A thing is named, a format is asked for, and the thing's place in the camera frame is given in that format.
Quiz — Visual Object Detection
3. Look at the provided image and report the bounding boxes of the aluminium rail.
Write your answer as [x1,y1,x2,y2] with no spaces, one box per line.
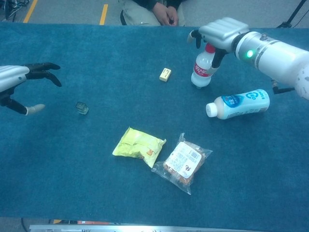
[28,224,264,232]

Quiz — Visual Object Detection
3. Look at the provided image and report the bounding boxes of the black tripod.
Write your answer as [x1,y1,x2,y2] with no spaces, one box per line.
[276,0,307,29]

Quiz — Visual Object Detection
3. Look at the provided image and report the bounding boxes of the small white green cube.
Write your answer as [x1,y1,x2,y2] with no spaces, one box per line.
[75,101,89,116]

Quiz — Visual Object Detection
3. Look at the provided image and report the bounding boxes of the yellow-green snack bag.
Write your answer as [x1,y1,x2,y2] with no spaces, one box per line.
[112,127,167,169]

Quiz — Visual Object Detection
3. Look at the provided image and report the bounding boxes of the small yellow eraser box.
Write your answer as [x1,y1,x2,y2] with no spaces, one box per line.
[159,68,172,82]

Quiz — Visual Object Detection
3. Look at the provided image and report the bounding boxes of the clear packaged bread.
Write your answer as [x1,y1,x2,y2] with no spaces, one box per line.
[151,132,213,195]

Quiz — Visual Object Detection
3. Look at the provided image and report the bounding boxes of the white milk bottle blue label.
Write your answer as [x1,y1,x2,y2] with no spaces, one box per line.
[205,88,270,120]

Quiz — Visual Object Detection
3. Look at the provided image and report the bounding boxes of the blue table cloth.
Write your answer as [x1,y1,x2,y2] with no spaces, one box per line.
[0,22,309,229]

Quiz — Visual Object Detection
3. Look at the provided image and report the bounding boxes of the tangled cables and frame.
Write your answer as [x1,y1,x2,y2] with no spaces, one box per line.
[0,0,29,21]

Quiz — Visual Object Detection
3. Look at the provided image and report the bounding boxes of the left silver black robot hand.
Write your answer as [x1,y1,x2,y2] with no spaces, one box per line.
[0,62,62,116]

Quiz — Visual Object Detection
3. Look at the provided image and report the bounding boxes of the seated person beige trousers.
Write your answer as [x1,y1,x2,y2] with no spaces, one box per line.
[120,0,186,27]

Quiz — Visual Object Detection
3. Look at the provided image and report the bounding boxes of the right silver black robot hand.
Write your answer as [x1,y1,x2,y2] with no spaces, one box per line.
[187,17,250,74]

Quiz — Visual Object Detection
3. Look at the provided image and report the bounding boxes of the clear soda bottle red cap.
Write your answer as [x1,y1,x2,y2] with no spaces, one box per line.
[191,43,218,89]

